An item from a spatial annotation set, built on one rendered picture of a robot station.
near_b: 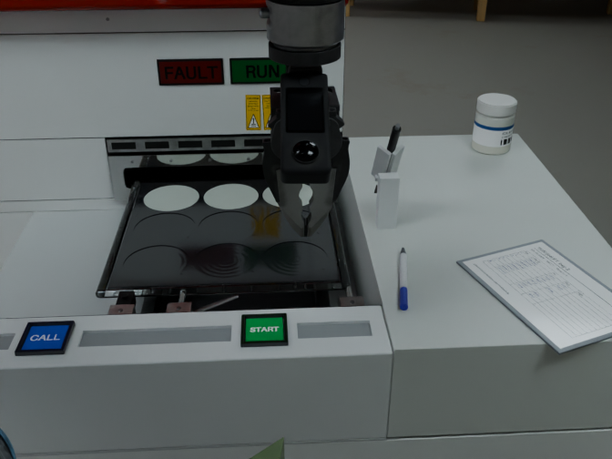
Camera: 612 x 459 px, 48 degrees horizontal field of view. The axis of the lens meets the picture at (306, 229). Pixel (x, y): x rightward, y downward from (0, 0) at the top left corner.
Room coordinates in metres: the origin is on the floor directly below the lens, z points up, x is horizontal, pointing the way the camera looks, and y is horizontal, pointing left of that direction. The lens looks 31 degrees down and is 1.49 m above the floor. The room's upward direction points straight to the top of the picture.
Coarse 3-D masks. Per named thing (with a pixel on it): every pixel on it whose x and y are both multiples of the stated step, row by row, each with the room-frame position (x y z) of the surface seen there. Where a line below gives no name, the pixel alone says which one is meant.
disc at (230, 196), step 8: (232, 184) 1.17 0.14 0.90; (240, 184) 1.17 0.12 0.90; (208, 192) 1.14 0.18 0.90; (216, 192) 1.14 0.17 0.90; (224, 192) 1.14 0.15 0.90; (232, 192) 1.14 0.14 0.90; (240, 192) 1.14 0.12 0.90; (248, 192) 1.14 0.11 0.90; (256, 192) 1.14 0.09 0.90; (208, 200) 1.11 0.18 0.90; (216, 200) 1.11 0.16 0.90; (224, 200) 1.11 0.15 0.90; (232, 200) 1.11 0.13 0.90; (240, 200) 1.11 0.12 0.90; (248, 200) 1.11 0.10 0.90; (224, 208) 1.08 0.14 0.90; (232, 208) 1.08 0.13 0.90
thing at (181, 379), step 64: (0, 320) 0.68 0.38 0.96; (64, 320) 0.68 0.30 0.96; (128, 320) 0.68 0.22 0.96; (192, 320) 0.68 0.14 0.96; (320, 320) 0.68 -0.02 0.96; (384, 320) 0.68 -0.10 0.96; (0, 384) 0.59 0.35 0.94; (64, 384) 0.60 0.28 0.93; (128, 384) 0.60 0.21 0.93; (192, 384) 0.61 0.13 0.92; (256, 384) 0.61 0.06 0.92; (320, 384) 0.62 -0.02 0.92; (384, 384) 0.62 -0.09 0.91; (64, 448) 0.60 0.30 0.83; (128, 448) 0.60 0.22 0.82
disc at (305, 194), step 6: (306, 186) 1.17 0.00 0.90; (264, 192) 1.14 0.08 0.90; (270, 192) 1.14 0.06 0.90; (300, 192) 1.14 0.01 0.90; (306, 192) 1.14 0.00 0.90; (264, 198) 1.12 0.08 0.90; (270, 198) 1.12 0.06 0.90; (300, 198) 1.12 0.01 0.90; (306, 198) 1.12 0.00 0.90; (276, 204) 1.09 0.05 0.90; (306, 204) 1.09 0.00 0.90
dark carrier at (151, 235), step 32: (128, 224) 1.02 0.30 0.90; (160, 224) 1.02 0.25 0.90; (192, 224) 1.02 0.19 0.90; (224, 224) 1.02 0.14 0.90; (256, 224) 1.02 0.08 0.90; (288, 224) 1.02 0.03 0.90; (128, 256) 0.92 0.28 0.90; (160, 256) 0.92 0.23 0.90; (192, 256) 0.92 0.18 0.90; (224, 256) 0.92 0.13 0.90; (256, 256) 0.92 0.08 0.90; (288, 256) 0.92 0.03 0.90; (320, 256) 0.92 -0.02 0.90
